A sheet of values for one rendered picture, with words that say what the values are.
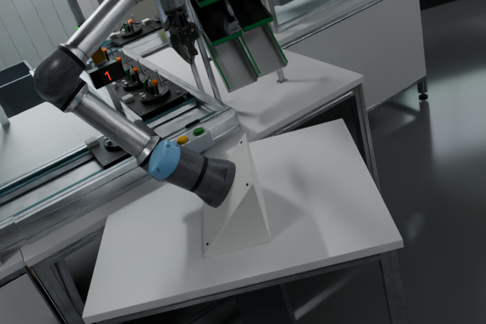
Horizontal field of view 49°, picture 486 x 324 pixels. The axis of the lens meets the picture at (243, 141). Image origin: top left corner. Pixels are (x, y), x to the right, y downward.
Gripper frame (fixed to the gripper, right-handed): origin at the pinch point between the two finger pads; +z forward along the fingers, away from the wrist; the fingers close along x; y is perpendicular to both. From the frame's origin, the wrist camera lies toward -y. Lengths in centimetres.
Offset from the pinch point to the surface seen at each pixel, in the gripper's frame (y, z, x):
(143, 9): -390, 73, 106
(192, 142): 5.1, 27.2, -11.4
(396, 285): 85, 55, 7
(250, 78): -10.6, 22.2, 26.2
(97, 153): -20, 26, -41
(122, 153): -9.9, 25.6, -33.7
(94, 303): 44, 37, -66
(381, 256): 83, 43, 5
